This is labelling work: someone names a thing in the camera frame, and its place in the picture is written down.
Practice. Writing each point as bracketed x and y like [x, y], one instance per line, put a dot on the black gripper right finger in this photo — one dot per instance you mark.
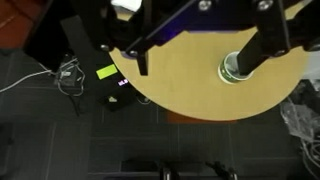
[271, 38]

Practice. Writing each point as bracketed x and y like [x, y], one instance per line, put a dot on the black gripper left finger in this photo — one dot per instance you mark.
[158, 21]

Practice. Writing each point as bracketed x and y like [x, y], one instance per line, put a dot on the green and white mug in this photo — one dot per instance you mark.
[228, 70]

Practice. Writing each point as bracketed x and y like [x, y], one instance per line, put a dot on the black computer tower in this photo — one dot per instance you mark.
[110, 88]

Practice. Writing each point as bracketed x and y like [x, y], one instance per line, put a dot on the round wooden table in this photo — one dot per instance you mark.
[183, 77]

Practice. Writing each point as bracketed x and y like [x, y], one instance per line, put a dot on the clear plastic bag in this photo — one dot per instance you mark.
[300, 111]

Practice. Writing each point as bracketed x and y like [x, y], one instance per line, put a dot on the black chair base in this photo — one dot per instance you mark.
[173, 170]

